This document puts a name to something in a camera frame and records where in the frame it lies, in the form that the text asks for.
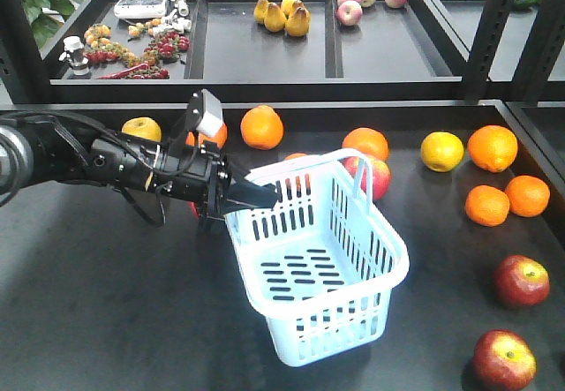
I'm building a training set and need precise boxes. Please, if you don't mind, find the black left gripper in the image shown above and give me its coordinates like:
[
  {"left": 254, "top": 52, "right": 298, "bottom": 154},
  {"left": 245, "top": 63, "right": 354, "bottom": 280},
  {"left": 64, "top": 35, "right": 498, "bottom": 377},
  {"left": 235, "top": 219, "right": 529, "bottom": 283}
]
[{"left": 145, "top": 141, "right": 279, "bottom": 232}]

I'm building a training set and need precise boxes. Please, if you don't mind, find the light blue plastic basket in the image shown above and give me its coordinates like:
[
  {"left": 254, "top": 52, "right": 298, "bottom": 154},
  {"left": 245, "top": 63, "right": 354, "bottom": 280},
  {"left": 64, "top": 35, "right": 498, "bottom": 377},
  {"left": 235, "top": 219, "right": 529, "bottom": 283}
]
[{"left": 225, "top": 149, "right": 410, "bottom": 367}]

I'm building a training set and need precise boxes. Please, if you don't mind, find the orange rear left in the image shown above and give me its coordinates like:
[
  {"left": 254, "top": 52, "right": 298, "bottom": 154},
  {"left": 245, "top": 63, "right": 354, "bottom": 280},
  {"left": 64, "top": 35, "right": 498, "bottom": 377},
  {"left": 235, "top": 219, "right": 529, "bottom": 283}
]
[{"left": 185, "top": 123, "right": 228, "bottom": 149}]

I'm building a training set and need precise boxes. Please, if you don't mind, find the small orange middle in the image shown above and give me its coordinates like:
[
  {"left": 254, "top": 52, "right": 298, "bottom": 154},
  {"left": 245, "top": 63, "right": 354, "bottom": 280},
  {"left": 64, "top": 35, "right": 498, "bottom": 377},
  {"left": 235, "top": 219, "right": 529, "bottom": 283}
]
[{"left": 283, "top": 152, "right": 313, "bottom": 192}]

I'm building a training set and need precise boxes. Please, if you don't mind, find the small orange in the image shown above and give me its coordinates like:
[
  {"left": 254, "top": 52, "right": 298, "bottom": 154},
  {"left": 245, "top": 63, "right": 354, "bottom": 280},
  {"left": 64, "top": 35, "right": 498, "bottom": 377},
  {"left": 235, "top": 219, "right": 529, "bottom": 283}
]
[
  {"left": 504, "top": 175, "right": 551, "bottom": 217},
  {"left": 283, "top": 152, "right": 313, "bottom": 192},
  {"left": 464, "top": 184, "right": 510, "bottom": 227}
]

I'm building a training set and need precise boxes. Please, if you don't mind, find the orange rear middle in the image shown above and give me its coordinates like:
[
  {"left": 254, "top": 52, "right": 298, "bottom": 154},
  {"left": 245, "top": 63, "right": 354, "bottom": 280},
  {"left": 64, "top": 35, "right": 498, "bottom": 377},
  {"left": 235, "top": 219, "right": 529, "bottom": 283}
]
[{"left": 240, "top": 105, "right": 284, "bottom": 150}]

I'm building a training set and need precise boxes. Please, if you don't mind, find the yellow green apple rear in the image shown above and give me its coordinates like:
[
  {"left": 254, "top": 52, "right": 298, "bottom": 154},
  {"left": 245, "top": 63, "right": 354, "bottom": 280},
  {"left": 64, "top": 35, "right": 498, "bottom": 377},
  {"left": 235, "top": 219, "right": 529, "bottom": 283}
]
[{"left": 121, "top": 117, "right": 162, "bottom": 142}]

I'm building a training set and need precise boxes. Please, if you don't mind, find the orange behind centre apple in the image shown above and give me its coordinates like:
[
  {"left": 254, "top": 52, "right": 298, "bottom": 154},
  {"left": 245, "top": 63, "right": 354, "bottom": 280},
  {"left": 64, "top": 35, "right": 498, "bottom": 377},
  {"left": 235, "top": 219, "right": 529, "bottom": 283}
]
[{"left": 342, "top": 127, "right": 389, "bottom": 161}]

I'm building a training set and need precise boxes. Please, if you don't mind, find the pink red apple centre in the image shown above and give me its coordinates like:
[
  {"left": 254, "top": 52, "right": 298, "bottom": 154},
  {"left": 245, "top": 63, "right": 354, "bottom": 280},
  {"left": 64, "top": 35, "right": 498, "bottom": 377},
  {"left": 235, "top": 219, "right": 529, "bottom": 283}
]
[{"left": 343, "top": 154, "right": 392, "bottom": 202}]

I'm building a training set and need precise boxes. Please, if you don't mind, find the yellow brown pears cluster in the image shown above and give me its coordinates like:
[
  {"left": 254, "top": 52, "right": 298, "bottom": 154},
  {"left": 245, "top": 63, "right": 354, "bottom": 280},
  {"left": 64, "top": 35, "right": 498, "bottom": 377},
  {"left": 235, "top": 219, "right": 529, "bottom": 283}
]
[{"left": 252, "top": 0, "right": 311, "bottom": 38}]

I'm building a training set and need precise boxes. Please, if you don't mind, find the yellow orange fruit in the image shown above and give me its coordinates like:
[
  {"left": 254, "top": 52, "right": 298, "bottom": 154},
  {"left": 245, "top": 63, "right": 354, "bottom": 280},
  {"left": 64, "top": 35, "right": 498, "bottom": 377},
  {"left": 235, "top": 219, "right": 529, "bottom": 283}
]
[{"left": 420, "top": 132, "right": 464, "bottom": 173}]

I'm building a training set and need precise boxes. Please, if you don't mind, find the black upper display shelf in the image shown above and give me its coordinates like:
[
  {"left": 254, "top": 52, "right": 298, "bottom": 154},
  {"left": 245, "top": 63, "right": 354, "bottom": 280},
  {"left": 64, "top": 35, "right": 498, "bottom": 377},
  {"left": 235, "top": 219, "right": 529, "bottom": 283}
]
[{"left": 0, "top": 0, "right": 565, "bottom": 103}]

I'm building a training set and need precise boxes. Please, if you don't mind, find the small orange front left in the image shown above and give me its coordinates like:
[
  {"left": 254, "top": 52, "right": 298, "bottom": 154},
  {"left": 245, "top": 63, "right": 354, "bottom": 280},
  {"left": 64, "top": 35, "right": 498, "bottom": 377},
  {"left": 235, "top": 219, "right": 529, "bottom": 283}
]
[{"left": 464, "top": 184, "right": 510, "bottom": 227}]

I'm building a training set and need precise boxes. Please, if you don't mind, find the orange near right edge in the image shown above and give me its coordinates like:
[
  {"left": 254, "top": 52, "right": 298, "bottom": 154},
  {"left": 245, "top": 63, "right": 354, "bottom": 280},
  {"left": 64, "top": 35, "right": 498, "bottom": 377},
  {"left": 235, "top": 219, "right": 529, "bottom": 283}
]
[{"left": 467, "top": 125, "right": 518, "bottom": 173}]

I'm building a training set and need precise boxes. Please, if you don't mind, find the small orange front right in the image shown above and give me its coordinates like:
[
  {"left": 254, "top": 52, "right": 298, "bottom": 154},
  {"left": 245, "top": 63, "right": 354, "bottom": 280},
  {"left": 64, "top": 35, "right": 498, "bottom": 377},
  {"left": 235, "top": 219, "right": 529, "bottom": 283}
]
[{"left": 504, "top": 175, "right": 551, "bottom": 217}]

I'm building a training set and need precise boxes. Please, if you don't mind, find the dark red apple rear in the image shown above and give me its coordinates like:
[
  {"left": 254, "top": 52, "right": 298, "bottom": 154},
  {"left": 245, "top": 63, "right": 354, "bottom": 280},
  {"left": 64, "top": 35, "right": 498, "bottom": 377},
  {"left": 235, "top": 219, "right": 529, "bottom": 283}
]
[{"left": 493, "top": 255, "right": 551, "bottom": 309}]

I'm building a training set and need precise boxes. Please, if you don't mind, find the dark red apple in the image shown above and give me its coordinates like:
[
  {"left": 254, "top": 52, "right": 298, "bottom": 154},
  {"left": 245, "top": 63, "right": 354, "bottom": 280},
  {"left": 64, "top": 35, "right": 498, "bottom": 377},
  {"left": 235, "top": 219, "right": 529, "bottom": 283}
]
[
  {"left": 493, "top": 255, "right": 551, "bottom": 309},
  {"left": 472, "top": 329, "right": 537, "bottom": 391}
]

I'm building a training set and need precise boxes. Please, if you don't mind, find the dark red apple front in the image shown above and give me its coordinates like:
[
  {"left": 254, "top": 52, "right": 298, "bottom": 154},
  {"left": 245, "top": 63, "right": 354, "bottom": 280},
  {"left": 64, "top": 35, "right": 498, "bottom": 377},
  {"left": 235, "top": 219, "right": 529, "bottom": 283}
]
[{"left": 472, "top": 329, "right": 537, "bottom": 391}]

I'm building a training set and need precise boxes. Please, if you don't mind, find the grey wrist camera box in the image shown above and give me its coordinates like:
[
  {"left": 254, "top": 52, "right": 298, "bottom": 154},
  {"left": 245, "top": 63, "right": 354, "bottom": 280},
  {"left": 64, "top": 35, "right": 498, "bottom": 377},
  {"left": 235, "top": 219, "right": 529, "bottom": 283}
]
[{"left": 186, "top": 89, "right": 223, "bottom": 137}]

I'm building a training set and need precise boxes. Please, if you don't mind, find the black shelf upright post right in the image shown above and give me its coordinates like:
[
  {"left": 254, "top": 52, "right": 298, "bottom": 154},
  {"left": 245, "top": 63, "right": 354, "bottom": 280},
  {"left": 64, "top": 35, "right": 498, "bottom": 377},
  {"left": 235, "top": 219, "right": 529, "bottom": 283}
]
[{"left": 511, "top": 0, "right": 564, "bottom": 102}]

